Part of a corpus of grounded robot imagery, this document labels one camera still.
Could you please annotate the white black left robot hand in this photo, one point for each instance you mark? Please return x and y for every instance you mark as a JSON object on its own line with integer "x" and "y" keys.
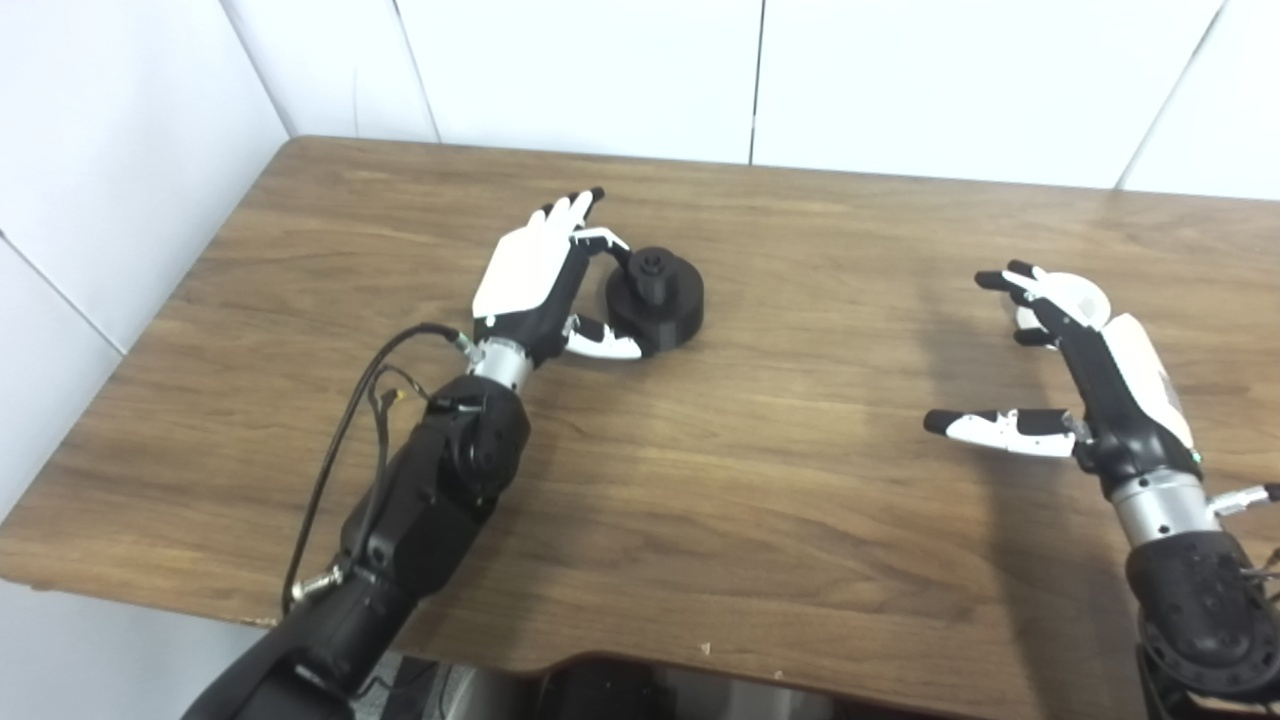
{"x": 525, "y": 270}

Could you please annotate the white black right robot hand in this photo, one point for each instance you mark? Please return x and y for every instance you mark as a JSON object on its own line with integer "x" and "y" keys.
{"x": 1140, "y": 400}

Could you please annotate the round black plastic part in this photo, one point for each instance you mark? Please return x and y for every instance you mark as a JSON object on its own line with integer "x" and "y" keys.
{"x": 672, "y": 305}

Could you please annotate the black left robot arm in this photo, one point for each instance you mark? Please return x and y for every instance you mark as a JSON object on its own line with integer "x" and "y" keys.
{"x": 440, "y": 490}

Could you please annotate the dark robot torso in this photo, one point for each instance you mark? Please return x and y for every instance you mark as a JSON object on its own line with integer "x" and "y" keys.
{"x": 600, "y": 695}

